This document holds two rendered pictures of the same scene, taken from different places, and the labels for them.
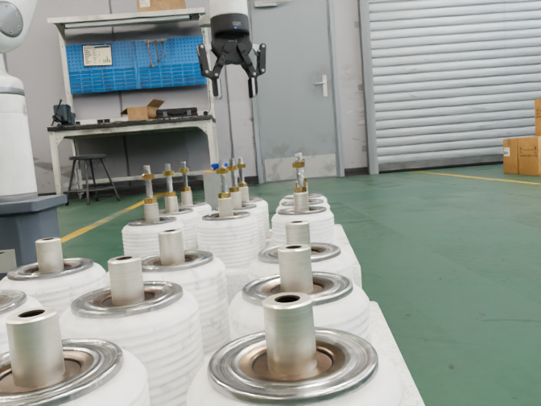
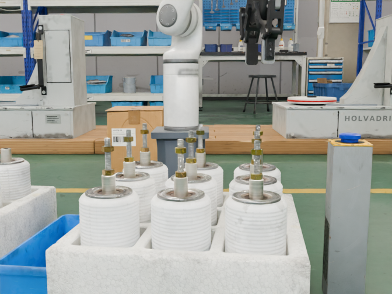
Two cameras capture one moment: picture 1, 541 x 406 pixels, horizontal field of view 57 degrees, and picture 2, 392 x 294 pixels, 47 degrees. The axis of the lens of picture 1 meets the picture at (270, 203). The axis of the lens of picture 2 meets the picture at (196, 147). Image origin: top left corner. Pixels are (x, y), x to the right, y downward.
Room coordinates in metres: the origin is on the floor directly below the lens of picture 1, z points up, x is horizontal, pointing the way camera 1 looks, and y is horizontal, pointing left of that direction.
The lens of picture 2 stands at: (0.95, -0.75, 0.43)
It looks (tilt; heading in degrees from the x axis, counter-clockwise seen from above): 9 degrees down; 94
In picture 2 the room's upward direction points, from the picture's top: straight up
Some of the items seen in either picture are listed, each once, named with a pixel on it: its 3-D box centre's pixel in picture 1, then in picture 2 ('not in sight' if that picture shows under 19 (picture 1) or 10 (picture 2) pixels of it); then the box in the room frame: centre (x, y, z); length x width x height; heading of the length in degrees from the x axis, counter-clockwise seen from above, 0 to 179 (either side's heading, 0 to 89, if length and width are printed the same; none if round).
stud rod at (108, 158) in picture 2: (299, 178); (108, 161); (0.77, -0.05, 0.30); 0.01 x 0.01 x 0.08
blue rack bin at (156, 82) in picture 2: not in sight; (166, 84); (0.26, 4.77, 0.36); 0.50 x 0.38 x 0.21; 93
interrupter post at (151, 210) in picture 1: (151, 213); (144, 158); (0.79, 0.19, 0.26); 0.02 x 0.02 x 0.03
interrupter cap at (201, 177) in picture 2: (235, 208); (191, 178); (0.89, 0.06, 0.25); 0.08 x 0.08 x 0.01
